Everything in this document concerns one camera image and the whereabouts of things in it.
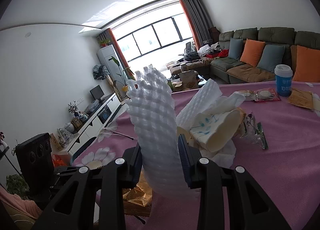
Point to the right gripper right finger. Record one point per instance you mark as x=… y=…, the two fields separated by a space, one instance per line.
x=229 y=198

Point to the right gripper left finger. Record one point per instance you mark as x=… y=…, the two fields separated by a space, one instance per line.
x=82 y=198

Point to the white tissue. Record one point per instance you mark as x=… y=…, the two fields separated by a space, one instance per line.
x=226 y=155

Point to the brown gold snack wrapper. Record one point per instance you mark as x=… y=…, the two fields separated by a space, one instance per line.
x=138 y=200

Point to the white tv cabinet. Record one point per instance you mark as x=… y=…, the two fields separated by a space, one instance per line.
x=97 y=121

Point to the clear crinkled plastic wrapper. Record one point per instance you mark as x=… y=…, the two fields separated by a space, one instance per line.
x=253 y=131

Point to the pink floral blanket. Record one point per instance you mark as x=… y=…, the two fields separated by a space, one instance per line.
x=288 y=170

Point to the small black monitor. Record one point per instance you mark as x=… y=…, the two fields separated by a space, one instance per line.
x=97 y=93

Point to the beige cracker snack packet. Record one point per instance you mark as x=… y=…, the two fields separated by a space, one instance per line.
x=249 y=95

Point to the red round-cake snack packet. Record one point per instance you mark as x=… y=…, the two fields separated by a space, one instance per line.
x=267 y=94

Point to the orange brown snack packet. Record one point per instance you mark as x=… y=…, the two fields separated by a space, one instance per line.
x=303 y=99

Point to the tall green potted plant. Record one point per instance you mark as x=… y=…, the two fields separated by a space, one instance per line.
x=122 y=73

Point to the white standing air conditioner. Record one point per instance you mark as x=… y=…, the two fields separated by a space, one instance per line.
x=108 y=57

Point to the blue white lidded cup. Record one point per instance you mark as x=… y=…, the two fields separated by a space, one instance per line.
x=284 y=76

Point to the grey orange left curtain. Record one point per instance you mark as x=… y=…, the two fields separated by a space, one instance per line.
x=108 y=35

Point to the grey orange curtain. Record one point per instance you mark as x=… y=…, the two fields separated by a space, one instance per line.
x=198 y=20
x=108 y=35

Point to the glass coffee table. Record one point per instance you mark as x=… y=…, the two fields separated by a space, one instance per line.
x=188 y=80

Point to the orange cushion near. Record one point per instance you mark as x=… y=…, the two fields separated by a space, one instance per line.
x=307 y=65

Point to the orange cushion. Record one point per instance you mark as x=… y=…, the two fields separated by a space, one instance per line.
x=252 y=53
x=307 y=65

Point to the blue grey cushion near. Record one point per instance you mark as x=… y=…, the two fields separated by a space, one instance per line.
x=271 y=57

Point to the blue grey cushion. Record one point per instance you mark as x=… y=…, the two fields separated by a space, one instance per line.
x=235 y=48
x=271 y=57

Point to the orange cushion far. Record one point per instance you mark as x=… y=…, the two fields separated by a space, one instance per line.
x=252 y=53

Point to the blue grey cushion far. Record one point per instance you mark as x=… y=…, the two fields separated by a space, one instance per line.
x=235 y=48

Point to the grey orange right curtain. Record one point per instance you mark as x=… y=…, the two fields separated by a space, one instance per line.
x=198 y=20

